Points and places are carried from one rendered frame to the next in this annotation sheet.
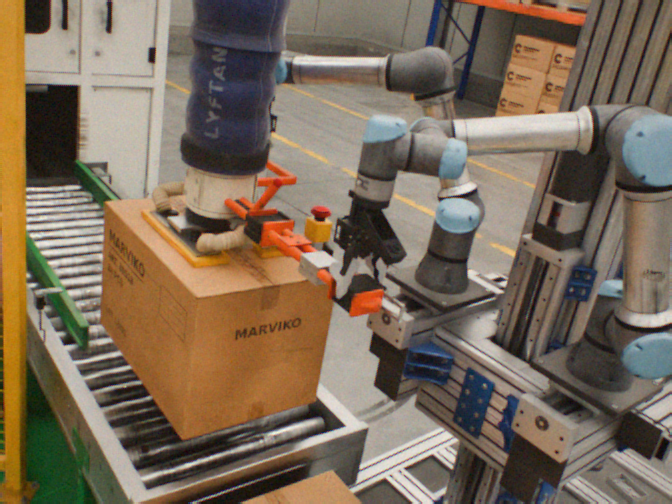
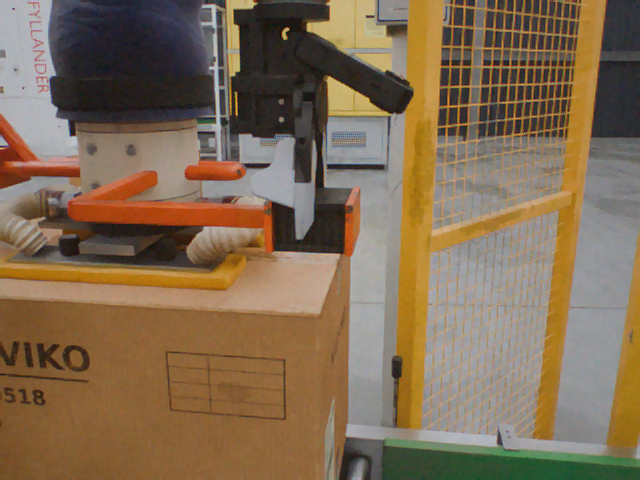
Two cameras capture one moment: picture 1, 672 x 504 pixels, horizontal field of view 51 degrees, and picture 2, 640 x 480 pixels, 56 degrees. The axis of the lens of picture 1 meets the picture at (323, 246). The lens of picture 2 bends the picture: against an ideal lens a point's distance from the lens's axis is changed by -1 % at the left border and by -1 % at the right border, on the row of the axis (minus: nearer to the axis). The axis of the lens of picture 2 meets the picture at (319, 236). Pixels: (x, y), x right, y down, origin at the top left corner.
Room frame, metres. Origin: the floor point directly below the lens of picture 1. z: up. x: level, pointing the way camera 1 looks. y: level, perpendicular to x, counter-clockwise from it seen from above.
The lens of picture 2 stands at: (2.56, -0.12, 1.36)
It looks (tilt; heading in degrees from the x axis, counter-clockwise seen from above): 16 degrees down; 137
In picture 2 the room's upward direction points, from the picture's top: straight up
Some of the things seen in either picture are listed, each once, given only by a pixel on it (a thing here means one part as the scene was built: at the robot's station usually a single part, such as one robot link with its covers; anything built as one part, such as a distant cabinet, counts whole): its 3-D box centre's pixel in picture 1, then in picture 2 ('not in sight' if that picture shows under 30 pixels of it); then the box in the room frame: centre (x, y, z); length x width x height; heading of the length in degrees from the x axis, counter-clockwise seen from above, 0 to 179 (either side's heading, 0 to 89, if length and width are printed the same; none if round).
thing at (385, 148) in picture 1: (384, 147); not in sight; (1.28, -0.08, 1.52); 0.09 x 0.08 x 0.11; 92
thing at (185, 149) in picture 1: (226, 148); (133, 89); (1.73, 0.29, 1.33); 0.23 x 0.23 x 0.04
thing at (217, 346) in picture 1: (209, 300); (155, 368); (1.73, 0.29, 0.89); 0.60 x 0.40 x 0.40; 39
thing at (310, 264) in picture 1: (319, 267); not in sight; (1.37, 0.00, 1.21); 0.07 x 0.07 x 0.04; 39
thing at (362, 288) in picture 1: (355, 294); not in sight; (1.26, -0.08, 1.22); 0.08 x 0.07 x 0.05; 39
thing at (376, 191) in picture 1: (373, 186); not in sight; (1.28, -0.07, 1.44); 0.08 x 0.08 x 0.05
